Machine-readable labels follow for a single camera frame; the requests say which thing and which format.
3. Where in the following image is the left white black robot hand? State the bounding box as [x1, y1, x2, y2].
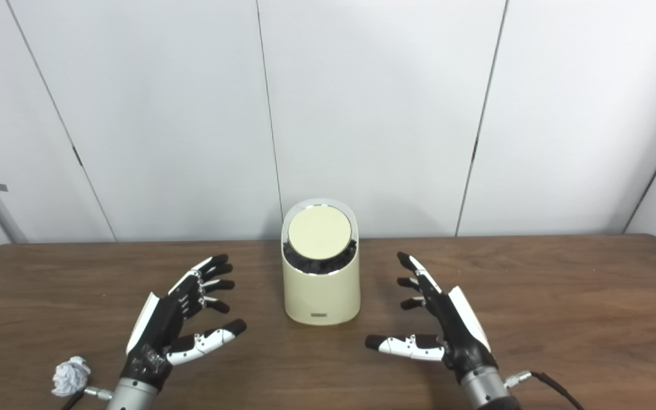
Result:
[119, 254, 247, 392]

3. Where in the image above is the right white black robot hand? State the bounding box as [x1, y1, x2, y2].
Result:
[365, 252, 499, 383]

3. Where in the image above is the cream-colored bin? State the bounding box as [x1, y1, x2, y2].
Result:
[281, 198, 361, 326]

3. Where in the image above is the black bin liner bag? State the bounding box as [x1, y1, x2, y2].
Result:
[282, 239, 358, 275]

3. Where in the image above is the white paper ball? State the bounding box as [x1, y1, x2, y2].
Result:
[51, 356, 92, 397]

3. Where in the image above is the cream round bin lid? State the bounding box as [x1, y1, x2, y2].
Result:
[288, 206, 352, 260]

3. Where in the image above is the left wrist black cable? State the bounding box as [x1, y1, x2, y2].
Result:
[63, 386, 113, 410]

